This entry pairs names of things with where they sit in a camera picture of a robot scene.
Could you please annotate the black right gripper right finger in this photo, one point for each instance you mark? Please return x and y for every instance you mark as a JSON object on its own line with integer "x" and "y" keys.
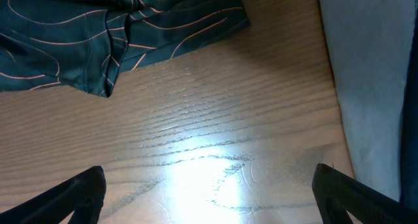
{"x": 338, "y": 197}

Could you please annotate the grey folded garment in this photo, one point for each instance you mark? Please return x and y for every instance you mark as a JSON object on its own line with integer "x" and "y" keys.
{"x": 369, "y": 43}

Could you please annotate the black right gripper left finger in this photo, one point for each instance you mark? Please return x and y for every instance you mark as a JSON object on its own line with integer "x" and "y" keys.
{"x": 80, "y": 197}

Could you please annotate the black orange-patterned jersey shirt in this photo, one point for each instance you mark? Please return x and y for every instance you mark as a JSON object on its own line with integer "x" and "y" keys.
{"x": 86, "y": 44}

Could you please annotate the navy blue garment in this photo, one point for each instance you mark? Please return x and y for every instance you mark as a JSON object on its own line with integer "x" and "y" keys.
{"x": 408, "y": 164}

